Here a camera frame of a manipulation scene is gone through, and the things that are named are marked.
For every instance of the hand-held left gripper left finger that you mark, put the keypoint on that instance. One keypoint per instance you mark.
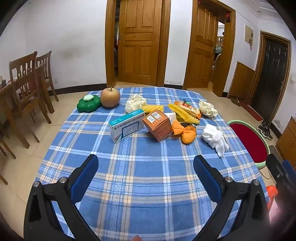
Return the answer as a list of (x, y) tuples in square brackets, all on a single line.
[(84, 178)]

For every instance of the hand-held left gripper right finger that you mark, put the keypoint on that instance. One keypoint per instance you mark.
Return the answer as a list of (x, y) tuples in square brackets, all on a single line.
[(208, 178)]

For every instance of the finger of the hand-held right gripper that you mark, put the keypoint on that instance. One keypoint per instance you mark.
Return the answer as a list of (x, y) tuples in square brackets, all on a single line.
[(290, 168), (276, 169)]

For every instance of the person's left hand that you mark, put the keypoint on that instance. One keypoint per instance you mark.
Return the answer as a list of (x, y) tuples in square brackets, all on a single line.
[(137, 238)]

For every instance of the orange plastic stool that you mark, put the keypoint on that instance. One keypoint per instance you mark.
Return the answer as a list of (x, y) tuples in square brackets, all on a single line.
[(271, 197)]

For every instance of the wooden cabinet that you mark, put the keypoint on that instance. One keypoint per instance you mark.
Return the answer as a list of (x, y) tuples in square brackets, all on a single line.
[(288, 141)]

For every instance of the black sneaker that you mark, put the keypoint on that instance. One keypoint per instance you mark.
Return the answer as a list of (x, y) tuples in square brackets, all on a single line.
[(268, 133), (262, 127)]

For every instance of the red stool with green rim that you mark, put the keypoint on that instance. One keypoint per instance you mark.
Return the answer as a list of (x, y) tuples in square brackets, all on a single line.
[(248, 141)]

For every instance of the white cloth glove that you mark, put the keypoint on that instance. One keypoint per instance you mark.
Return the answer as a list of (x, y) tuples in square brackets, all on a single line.
[(214, 138)]

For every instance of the orange candy-shaped pouch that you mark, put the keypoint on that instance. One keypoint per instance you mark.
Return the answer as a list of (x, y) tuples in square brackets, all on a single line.
[(188, 135)]

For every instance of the blue plaid blanket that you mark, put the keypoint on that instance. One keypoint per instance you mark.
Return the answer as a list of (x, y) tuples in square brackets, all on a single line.
[(138, 176)]

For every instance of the red doormat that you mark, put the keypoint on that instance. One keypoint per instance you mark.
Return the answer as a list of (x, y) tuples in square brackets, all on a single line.
[(253, 112)]

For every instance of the white teal medicine box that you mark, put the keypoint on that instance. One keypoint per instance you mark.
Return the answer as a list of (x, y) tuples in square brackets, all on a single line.
[(126, 126)]

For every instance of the crumpled cream plastic wrap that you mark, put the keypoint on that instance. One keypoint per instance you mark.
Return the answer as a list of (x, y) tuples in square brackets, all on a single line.
[(208, 109)]

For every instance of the orange cardboard box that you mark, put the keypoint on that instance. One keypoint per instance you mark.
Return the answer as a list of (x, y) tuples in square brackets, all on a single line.
[(158, 126)]

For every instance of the orange snack packet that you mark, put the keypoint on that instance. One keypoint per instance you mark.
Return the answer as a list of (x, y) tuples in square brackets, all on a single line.
[(188, 108)]

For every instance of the green toy bell pepper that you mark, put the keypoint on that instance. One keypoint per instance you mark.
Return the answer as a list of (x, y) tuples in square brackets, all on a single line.
[(89, 104)]

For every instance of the small green black object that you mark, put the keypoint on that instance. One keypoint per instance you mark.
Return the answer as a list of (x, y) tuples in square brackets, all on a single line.
[(185, 101)]

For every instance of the red yellow apple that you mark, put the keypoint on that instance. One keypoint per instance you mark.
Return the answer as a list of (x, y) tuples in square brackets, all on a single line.
[(110, 97)]

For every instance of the dark metal entrance door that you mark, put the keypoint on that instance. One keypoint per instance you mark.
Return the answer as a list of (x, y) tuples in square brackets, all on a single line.
[(269, 81)]

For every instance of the crumpled white plastic bag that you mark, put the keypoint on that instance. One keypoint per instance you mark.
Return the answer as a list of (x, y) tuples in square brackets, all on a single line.
[(136, 103)]

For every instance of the leaning wooden board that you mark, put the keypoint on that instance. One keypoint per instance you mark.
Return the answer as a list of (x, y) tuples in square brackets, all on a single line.
[(241, 81)]

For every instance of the wooden panel door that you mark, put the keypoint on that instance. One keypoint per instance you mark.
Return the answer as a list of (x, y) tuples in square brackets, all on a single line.
[(203, 46), (138, 46)]

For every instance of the red hanging door ornament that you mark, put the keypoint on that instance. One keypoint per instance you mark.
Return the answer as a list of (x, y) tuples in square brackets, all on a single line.
[(228, 17)]

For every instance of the beige wall panel box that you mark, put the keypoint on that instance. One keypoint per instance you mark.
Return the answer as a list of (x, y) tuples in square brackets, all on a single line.
[(249, 34)]

